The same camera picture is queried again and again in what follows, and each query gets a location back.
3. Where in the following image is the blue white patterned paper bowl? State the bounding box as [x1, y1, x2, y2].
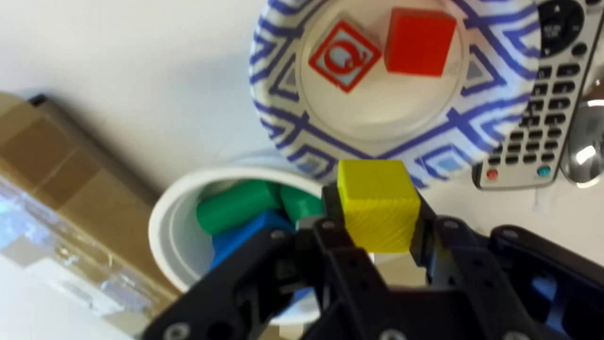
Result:
[249, 0, 543, 190]

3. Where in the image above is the grey remote control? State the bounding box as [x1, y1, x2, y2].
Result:
[470, 0, 604, 192]

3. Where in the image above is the blue plastic block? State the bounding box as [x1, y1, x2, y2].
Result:
[209, 209, 298, 274]

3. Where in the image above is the red cube block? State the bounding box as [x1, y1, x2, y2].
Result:
[383, 5, 458, 79]

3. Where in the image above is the brown cardboard box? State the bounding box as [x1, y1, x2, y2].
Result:
[0, 90, 185, 340]

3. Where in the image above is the wooden letter Q block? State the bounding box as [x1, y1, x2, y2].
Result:
[307, 17, 385, 96]

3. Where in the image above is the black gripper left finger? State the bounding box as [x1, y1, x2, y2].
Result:
[141, 179, 394, 340]

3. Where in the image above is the white round bowl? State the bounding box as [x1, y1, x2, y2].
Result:
[147, 156, 330, 326]

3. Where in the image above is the metal spoon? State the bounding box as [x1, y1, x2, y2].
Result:
[556, 79, 604, 189]

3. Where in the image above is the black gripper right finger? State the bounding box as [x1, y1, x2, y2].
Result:
[407, 194, 604, 340]

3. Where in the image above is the yellow cube block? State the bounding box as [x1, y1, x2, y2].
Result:
[336, 158, 422, 255]

